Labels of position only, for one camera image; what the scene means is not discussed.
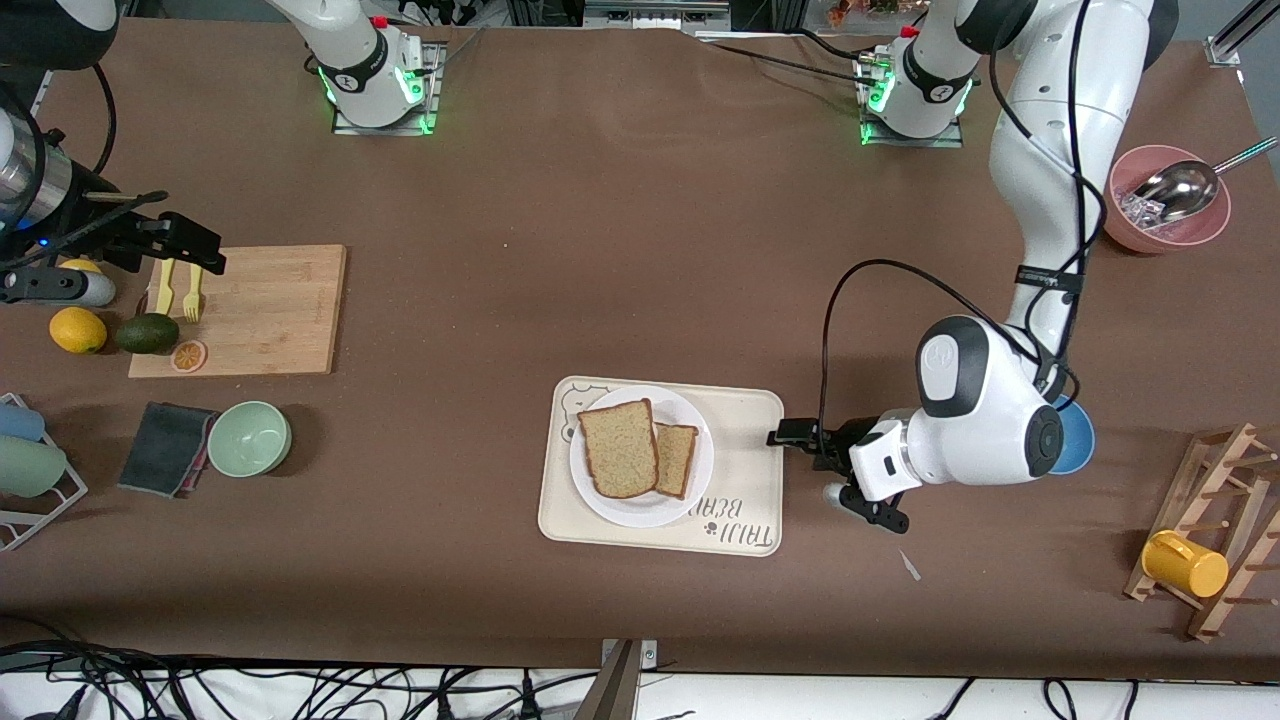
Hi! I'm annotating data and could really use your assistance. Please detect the white round plate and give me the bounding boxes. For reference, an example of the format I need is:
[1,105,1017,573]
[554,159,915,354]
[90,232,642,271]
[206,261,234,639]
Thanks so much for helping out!
[569,385,716,529]

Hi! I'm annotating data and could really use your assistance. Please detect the light bread slice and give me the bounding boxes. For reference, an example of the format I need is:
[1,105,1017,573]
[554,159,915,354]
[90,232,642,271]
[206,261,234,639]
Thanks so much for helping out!
[577,398,661,500]

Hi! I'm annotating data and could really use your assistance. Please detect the cream bear print tray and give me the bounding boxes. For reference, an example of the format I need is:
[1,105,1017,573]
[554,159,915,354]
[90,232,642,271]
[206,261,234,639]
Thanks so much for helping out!
[538,376,785,557]

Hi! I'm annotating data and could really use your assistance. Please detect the wooden cutting board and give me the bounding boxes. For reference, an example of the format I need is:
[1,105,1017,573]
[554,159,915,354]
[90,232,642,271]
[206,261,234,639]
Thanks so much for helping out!
[128,245,348,379]

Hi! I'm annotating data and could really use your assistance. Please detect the dark green avocado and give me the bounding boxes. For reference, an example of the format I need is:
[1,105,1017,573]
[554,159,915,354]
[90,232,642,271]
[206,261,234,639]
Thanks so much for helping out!
[116,313,182,356]

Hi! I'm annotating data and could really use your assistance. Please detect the dark bread slice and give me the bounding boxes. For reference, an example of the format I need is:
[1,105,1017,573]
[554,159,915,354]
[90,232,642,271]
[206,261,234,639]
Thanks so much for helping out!
[652,423,700,501]

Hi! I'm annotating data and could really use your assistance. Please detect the pale green bowl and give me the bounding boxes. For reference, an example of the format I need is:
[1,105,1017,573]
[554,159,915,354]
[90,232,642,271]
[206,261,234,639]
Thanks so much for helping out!
[207,401,294,479]

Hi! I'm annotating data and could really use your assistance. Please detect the folded dark grey cloth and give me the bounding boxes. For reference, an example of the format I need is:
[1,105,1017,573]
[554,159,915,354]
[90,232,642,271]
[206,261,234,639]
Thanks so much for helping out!
[117,402,221,499]

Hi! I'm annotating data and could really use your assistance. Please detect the light blue cup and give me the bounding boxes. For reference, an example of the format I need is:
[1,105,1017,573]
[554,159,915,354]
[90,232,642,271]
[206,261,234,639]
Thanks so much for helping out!
[0,402,47,443]

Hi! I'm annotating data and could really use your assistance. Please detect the blue bowl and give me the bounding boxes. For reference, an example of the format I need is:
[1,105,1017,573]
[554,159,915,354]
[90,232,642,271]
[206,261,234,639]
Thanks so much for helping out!
[1045,395,1097,476]

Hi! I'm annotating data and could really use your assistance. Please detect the pale green cup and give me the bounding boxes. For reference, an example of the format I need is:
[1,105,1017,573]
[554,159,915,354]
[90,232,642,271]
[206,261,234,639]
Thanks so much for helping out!
[0,436,69,499]

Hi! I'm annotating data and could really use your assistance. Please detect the pink bowl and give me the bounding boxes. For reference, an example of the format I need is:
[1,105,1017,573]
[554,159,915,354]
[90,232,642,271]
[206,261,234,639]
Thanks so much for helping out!
[1097,145,1232,255]

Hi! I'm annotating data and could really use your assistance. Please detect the yellow mug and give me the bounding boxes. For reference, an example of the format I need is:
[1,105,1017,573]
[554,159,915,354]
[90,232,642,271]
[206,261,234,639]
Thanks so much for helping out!
[1141,530,1230,600]

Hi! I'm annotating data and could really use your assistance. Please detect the clear plastic ice cubes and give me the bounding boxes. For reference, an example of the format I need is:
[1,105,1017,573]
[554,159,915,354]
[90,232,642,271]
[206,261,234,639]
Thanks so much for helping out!
[1118,185,1171,236]

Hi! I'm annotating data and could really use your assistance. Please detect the wooden mug rack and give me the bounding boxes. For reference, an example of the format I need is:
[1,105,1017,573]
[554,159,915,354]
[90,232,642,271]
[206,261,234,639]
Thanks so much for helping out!
[1123,422,1280,643]

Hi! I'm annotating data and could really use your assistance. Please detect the metal scoop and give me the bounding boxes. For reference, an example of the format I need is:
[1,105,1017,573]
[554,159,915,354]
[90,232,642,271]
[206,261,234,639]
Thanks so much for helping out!
[1133,136,1280,225]

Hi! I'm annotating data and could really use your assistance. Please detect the grey metal box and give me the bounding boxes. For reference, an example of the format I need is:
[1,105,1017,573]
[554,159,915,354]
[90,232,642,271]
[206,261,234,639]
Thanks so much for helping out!
[583,0,733,31]

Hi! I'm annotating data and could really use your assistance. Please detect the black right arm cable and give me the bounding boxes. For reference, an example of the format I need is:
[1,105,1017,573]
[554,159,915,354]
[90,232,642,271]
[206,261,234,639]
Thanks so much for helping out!
[0,60,166,266]

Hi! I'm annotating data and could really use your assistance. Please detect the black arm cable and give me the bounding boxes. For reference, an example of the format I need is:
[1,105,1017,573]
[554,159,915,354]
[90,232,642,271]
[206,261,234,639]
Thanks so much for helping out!
[818,0,1096,431]
[0,60,166,266]

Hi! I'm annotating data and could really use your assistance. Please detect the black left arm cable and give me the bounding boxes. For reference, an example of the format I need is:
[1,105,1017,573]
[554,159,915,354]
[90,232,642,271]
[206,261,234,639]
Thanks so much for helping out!
[818,0,1096,431]

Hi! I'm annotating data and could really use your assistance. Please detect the white wire rack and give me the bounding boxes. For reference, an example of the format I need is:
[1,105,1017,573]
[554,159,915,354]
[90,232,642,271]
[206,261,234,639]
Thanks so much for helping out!
[0,393,89,553]

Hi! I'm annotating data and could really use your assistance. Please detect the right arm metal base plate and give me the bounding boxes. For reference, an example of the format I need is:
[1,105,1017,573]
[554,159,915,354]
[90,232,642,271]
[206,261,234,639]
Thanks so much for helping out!
[330,40,446,137]

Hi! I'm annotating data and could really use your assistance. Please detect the metal camera post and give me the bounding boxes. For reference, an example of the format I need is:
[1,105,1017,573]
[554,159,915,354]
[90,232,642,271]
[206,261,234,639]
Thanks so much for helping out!
[597,640,658,720]

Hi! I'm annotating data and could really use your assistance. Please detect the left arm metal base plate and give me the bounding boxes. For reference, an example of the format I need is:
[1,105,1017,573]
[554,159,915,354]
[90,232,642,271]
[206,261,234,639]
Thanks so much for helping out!
[855,50,966,149]

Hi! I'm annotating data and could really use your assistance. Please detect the black table cable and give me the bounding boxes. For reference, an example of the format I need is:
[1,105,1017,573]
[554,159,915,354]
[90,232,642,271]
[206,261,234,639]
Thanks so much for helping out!
[700,35,881,83]

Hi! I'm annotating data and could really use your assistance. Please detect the black floor cable tangle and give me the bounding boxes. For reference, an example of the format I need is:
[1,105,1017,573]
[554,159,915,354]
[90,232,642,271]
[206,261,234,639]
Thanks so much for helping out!
[0,615,601,720]

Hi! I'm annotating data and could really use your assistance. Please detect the aluminium frame profile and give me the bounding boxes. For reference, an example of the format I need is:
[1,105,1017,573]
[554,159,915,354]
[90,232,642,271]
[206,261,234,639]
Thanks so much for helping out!
[1205,0,1280,69]

